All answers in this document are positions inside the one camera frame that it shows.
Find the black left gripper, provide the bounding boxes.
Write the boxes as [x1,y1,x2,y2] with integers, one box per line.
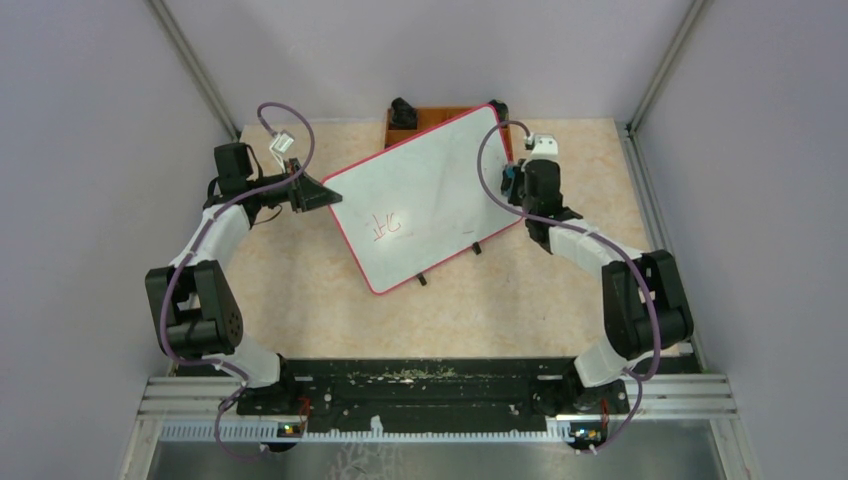
[248,158,343,213]

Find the pink framed whiteboard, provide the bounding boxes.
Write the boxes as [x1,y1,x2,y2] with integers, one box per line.
[322,105,519,295]

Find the blue whiteboard eraser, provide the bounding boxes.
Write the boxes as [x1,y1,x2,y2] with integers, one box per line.
[500,165,520,206]

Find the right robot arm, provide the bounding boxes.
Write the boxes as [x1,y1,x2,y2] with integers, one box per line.
[501,159,694,412]

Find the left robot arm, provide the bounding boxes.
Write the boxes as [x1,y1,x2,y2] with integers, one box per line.
[145,142,343,414]

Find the dark patterned cloth roll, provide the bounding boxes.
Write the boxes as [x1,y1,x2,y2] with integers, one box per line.
[388,97,418,130]

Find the wooden compartment box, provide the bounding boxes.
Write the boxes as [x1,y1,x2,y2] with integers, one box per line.
[383,106,473,149]

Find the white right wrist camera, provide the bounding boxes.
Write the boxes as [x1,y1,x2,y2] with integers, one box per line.
[525,133,559,161]

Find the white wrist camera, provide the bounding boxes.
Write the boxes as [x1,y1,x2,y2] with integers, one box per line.
[269,130,295,157]
[525,133,559,161]

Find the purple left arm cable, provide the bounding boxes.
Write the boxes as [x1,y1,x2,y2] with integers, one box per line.
[160,101,317,462]

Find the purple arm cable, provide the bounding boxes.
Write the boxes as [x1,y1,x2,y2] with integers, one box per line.
[160,101,317,462]
[476,119,664,456]

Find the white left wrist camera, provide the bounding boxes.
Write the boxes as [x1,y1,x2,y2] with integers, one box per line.
[269,130,295,157]

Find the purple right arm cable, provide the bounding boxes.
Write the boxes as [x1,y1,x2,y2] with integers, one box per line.
[476,119,664,456]

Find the metal wire whiteboard stand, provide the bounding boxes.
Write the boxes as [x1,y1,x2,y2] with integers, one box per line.
[413,242,483,286]

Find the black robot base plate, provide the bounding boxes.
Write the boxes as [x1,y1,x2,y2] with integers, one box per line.
[173,356,701,436]

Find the aluminium frame rail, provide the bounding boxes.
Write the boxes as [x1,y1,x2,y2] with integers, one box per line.
[120,369,760,479]

